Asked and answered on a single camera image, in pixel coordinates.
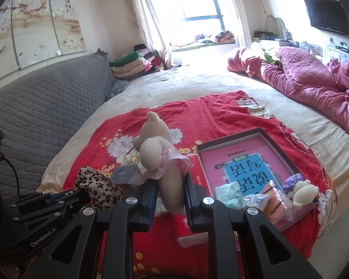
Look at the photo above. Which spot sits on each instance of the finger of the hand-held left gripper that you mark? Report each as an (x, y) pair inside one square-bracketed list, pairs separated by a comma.
[(55, 197), (55, 214)]

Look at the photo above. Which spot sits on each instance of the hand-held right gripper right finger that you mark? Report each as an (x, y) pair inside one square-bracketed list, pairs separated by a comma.
[(189, 203)]

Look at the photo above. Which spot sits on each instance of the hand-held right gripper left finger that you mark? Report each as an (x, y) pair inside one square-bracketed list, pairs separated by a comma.
[(151, 203)]

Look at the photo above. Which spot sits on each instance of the leopard print pouch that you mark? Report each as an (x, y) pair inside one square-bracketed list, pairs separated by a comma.
[(101, 189)]

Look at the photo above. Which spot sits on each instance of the cream plush bear pink dress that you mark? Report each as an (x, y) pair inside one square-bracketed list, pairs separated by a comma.
[(154, 133)]

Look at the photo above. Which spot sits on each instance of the shallow dark-rimmed box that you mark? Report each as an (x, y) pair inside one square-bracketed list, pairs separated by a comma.
[(229, 137)]

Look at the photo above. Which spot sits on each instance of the peach packet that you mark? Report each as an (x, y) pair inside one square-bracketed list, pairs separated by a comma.
[(272, 206)]

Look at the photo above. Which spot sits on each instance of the small cream plush purple bow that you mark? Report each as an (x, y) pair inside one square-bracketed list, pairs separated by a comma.
[(305, 193)]

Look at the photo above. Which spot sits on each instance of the red and white cardboard box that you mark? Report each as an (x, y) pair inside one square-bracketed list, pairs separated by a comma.
[(196, 168)]

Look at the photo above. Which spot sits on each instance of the black square box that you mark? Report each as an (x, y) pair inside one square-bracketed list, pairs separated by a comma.
[(123, 175)]

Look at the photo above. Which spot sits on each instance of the pink book with blue label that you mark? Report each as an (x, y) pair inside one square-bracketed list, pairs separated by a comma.
[(244, 157)]

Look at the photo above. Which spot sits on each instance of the grey quilted headboard cover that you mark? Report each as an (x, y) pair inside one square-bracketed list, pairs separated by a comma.
[(46, 107)]

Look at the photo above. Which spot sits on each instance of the red floral blanket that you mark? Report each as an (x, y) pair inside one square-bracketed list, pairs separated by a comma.
[(221, 107)]

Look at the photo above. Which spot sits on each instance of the dark patterned pillow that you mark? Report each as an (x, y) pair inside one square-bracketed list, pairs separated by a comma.
[(117, 88)]

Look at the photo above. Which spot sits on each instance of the cream bed sheet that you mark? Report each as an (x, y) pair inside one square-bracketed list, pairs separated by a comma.
[(192, 81)]

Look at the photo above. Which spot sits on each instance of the stack of folded clothes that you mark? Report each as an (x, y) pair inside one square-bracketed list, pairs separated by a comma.
[(128, 64)]

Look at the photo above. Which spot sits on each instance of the small dark cloth pile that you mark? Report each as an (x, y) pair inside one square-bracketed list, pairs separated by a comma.
[(203, 37)]

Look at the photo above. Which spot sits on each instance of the green cloth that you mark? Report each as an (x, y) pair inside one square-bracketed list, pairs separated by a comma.
[(269, 56)]

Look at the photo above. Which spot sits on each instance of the floral patterned cushion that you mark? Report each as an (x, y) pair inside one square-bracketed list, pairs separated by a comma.
[(224, 37)]

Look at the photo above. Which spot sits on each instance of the pink quilt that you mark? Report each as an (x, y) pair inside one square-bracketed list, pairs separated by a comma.
[(308, 81)]

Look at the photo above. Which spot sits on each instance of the cream curtain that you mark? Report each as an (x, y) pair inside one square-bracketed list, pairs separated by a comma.
[(238, 11), (145, 20)]

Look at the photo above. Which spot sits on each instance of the black electronic device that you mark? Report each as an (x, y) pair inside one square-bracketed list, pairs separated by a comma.
[(264, 35)]

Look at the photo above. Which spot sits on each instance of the window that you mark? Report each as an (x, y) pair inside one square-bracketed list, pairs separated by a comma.
[(192, 0)]

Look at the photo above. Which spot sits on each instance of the white cabinet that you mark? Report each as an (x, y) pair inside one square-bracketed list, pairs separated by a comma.
[(337, 53)]

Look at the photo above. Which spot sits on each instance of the black television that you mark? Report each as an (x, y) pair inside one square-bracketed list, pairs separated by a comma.
[(327, 14)]

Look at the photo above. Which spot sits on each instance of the blossom wall painting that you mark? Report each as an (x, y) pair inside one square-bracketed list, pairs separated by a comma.
[(32, 35)]

